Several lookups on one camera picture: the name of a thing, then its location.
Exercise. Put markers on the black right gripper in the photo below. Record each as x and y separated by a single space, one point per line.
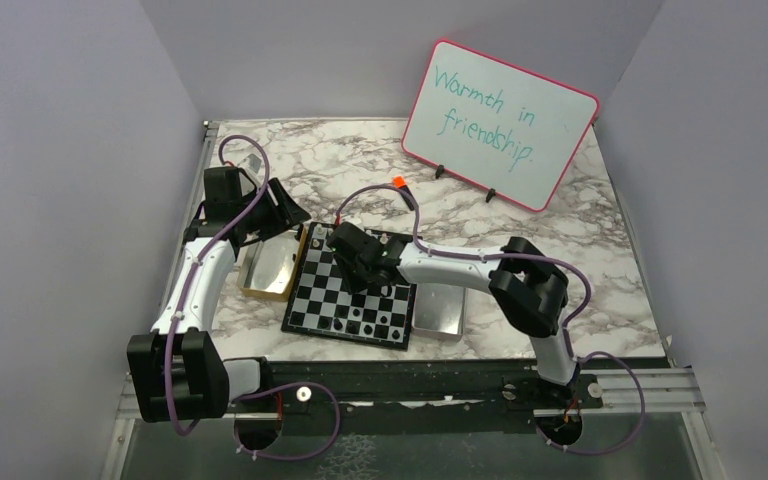
353 286

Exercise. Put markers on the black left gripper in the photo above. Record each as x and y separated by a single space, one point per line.
284 215

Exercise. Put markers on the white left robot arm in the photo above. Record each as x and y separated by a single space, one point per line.
198 291

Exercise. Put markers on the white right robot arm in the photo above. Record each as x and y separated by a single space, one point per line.
530 290

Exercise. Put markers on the black white chess board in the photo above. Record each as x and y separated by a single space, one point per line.
317 291

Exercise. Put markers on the gold tin box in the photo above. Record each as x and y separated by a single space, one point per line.
268 268

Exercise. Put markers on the orange black highlighter marker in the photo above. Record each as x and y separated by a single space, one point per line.
400 184

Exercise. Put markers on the silver tin lid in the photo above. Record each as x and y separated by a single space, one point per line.
439 312

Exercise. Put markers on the pink framed whiteboard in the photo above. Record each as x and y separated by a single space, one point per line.
497 126

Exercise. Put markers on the aluminium side rail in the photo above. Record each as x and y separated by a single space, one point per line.
192 200

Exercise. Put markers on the black mounting base rail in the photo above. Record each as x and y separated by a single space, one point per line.
268 399

